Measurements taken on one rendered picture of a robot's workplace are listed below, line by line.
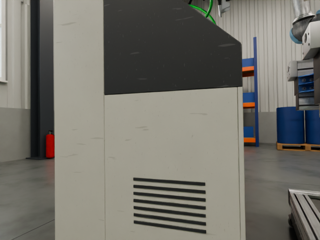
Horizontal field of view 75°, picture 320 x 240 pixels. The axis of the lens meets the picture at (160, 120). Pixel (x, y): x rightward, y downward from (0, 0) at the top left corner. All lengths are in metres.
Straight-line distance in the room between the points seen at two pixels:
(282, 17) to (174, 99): 7.65
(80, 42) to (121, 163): 0.59
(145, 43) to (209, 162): 0.55
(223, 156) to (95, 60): 0.69
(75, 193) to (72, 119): 0.35
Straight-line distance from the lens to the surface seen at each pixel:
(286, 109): 5.84
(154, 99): 0.87
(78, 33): 1.14
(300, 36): 1.59
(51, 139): 4.64
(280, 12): 8.41
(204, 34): 0.89
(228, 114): 0.82
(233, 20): 8.45
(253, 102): 6.48
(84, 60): 1.07
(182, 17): 0.94
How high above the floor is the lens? 0.66
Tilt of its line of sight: 1 degrees up
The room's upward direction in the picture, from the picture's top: 1 degrees counter-clockwise
